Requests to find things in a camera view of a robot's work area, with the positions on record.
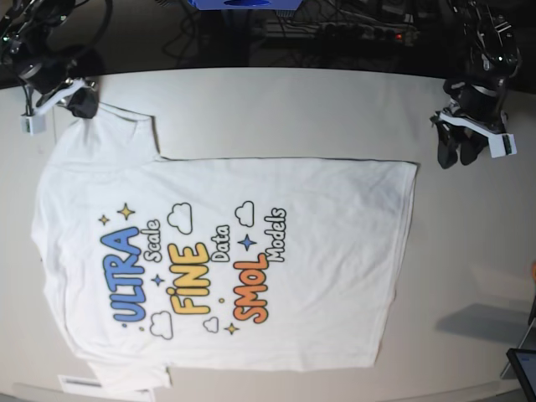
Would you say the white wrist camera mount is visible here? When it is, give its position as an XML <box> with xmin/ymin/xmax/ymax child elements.
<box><xmin>20</xmin><ymin>78</ymin><xmax>99</xmax><ymax>137</ymax></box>
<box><xmin>430</xmin><ymin>108</ymin><xmax>518</xmax><ymax>166</ymax></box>

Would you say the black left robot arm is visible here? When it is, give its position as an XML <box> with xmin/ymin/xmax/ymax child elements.
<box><xmin>430</xmin><ymin>1</ymin><xmax>522</xmax><ymax>169</ymax></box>

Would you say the white printed T-shirt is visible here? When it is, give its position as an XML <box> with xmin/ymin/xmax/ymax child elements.
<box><xmin>32</xmin><ymin>106</ymin><xmax>417</xmax><ymax>392</ymax></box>

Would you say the black power strip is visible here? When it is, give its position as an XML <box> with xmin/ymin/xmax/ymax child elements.
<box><xmin>318</xmin><ymin>21</ymin><xmax>420</xmax><ymax>46</ymax></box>

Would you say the white label strip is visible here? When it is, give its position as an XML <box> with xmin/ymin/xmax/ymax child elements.
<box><xmin>58</xmin><ymin>375</ymin><xmax>154</xmax><ymax>401</ymax></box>

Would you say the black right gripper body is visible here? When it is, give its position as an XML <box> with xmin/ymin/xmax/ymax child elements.
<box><xmin>16</xmin><ymin>58</ymin><xmax>78</xmax><ymax>95</ymax></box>

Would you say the white wrist camera right mount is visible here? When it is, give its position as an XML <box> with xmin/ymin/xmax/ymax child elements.
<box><xmin>20</xmin><ymin>78</ymin><xmax>99</xmax><ymax>137</ymax></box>

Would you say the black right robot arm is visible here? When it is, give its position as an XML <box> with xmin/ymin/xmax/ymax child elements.
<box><xmin>1</xmin><ymin>1</ymin><xmax>113</xmax><ymax>119</ymax></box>

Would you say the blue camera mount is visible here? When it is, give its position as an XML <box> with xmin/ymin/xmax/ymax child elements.
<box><xmin>188</xmin><ymin>0</ymin><xmax>302</xmax><ymax>11</ymax></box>

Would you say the black tablet screen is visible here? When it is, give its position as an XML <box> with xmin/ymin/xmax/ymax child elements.
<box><xmin>507</xmin><ymin>348</ymin><xmax>535</xmax><ymax>402</ymax></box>

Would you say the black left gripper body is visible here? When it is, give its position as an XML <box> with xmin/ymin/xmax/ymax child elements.
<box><xmin>443</xmin><ymin>78</ymin><xmax>508</xmax><ymax>133</ymax></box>

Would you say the white wrist camera left mount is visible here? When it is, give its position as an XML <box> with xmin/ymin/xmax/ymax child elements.
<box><xmin>430</xmin><ymin>108</ymin><xmax>518</xmax><ymax>166</ymax></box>

